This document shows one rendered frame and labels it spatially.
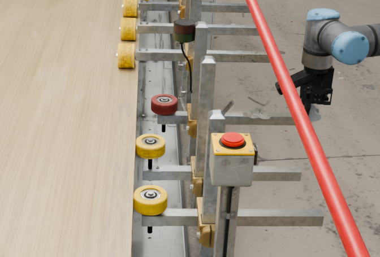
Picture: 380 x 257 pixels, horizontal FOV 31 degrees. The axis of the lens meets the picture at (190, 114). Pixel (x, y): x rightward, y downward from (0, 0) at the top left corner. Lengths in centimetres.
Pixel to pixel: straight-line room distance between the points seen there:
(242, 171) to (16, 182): 67
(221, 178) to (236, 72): 333
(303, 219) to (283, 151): 198
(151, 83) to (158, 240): 103
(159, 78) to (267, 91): 151
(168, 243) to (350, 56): 71
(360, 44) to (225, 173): 80
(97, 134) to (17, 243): 49
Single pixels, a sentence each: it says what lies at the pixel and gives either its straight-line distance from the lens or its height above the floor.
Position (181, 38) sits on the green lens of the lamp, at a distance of 188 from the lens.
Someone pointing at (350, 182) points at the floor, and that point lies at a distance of 344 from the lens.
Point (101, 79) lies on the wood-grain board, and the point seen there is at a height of 90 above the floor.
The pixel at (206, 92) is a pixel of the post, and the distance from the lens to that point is 168.
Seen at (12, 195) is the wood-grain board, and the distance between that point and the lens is 163.
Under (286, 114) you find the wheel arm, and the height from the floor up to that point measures 86.
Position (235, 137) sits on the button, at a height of 123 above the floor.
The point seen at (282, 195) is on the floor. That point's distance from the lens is 326.
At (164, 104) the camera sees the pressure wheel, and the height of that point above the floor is 91.
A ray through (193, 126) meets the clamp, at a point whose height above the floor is 86.
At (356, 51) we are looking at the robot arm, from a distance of 187.
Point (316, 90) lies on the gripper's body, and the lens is 203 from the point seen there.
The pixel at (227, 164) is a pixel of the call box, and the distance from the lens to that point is 116.
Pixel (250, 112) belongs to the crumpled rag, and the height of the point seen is 87.
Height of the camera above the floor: 181
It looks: 28 degrees down
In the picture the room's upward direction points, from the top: 3 degrees clockwise
